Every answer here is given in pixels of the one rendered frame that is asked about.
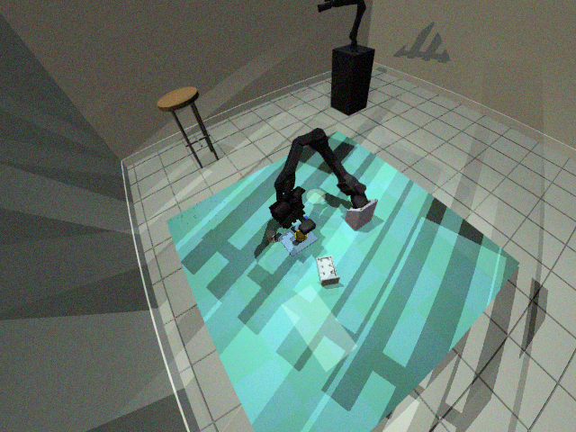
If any brown round plate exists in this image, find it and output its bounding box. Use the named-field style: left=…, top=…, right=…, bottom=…
left=294, top=230, right=308, bottom=241

